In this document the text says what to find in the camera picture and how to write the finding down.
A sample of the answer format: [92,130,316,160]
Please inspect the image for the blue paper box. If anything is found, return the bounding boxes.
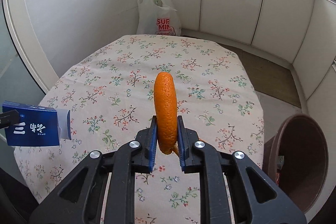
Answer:
[1,101,71,147]

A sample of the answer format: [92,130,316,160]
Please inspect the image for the orange peel piece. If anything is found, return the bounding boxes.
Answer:
[154,72,179,155]

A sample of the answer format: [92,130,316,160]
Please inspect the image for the brown trash bin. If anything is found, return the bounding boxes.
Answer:
[262,114,329,213]

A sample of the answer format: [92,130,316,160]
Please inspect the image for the floral tablecloth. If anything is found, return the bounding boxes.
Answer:
[14,35,264,223]

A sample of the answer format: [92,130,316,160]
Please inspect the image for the white cabinet doors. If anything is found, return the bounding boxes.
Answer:
[172,0,335,124]

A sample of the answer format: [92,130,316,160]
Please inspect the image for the white plastic shopping bag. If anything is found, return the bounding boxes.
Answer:
[137,0,182,36]

